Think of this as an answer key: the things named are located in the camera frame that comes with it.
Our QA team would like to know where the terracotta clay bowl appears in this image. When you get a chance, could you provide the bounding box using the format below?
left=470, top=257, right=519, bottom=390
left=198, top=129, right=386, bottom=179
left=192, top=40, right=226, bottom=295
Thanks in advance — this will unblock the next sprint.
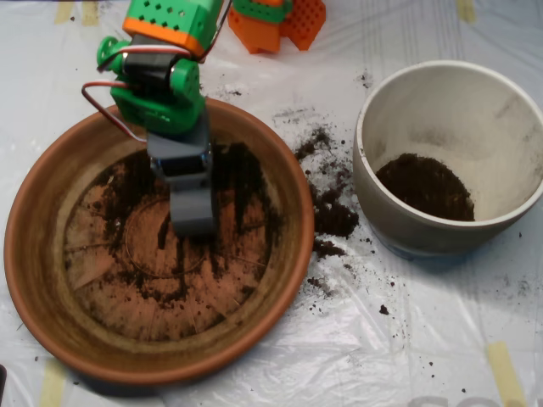
left=3, top=93, right=316, bottom=387

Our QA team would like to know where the white ceramic pot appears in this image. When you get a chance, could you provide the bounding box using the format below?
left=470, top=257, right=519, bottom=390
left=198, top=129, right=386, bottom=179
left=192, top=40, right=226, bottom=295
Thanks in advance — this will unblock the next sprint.
left=352, top=59, right=543, bottom=259

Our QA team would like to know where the red and white servo cable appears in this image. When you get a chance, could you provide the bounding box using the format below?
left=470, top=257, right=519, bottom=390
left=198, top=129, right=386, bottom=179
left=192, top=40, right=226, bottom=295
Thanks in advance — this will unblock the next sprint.
left=80, top=0, right=234, bottom=143

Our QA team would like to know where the spilled dark soil patch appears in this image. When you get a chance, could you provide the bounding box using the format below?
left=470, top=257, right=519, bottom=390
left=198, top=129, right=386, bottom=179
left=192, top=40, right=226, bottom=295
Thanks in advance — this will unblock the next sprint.
left=292, top=122, right=361, bottom=259

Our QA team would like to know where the clear plastic cover sheet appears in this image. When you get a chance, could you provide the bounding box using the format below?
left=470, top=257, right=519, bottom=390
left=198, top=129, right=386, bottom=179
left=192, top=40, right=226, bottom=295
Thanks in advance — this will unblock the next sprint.
left=0, top=0, right=543, bottom=407

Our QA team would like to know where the dark soil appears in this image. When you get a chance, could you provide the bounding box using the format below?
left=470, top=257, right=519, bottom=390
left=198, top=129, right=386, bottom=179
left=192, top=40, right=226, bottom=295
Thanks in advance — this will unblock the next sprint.
left=101, top=142, right=285, bottom=304
left=374, top=153, right=476, bottom=222

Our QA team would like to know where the beige masking tape strip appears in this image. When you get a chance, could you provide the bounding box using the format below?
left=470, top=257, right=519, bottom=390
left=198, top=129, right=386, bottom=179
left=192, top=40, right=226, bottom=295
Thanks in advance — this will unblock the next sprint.
left=485, top=342, right=528, bottom=407
left=456, top=0, right=476, bottom=23
left=53, top=2, right=76, bottom=25
left=81, top=2, right=101, bottom=27
left=38, top=360, right=68, bottom=407

